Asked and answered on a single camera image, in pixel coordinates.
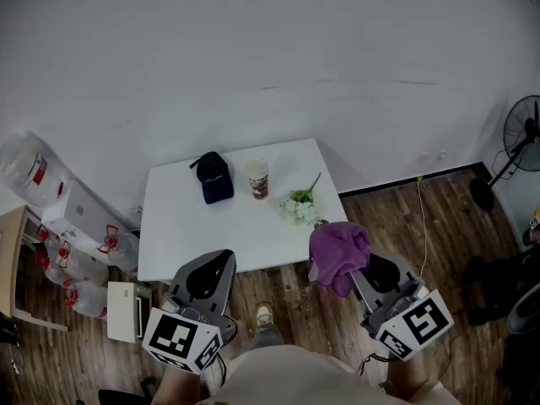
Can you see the person's right forearm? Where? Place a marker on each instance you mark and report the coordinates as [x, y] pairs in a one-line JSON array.
[[407, 374]]

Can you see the white artificial flower bunch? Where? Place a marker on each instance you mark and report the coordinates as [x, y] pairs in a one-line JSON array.
[[299, 207]]

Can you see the person's left forearm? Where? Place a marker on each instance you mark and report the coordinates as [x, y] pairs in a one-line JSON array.
[[177, 388]]

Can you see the light wooden furniture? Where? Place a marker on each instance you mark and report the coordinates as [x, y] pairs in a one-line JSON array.
[[10, 243]]

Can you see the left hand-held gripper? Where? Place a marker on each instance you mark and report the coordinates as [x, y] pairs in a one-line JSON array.
[[171, 336]]

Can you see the paper coffee cup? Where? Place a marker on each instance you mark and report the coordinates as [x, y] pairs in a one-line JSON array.
[[258, 179]]

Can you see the black office chair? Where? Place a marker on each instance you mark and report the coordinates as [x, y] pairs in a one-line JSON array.
[[122, 395], [498, 281]]

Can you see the purple cloth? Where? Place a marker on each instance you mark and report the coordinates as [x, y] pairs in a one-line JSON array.
[[337, 251]]

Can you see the person's grey trouser leg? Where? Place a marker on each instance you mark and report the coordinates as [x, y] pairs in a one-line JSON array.
[[266, 338]]

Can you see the small glass vase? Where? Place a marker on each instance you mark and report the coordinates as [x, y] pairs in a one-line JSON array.
[[321, 223]]

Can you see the person's shoe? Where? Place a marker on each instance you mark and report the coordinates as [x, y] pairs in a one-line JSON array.
[[264, 314]]

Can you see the clear red-print water bottle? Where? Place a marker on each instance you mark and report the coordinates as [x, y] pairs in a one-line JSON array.
[[114, 245], [71, 264], [86, 300]]

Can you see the small white appliance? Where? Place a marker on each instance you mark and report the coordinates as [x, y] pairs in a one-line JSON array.
[[122, 310]]

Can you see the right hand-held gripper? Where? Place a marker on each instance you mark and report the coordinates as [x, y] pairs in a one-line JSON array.
[[422, 321]]

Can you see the white cardboard box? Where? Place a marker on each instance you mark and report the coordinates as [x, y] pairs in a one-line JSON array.
[[88, 211]]

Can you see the person's beige shirt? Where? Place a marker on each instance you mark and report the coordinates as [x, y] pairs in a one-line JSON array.
[[304, 378]]

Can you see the large clear red-label water jug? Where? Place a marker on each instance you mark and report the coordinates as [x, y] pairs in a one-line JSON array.
[[25, 171]]

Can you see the dark blue baseball cap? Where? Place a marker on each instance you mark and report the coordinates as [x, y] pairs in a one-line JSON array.
[[215, 179]]

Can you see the black standing fan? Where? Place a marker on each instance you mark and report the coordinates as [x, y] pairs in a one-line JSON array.
[[521, 137]]

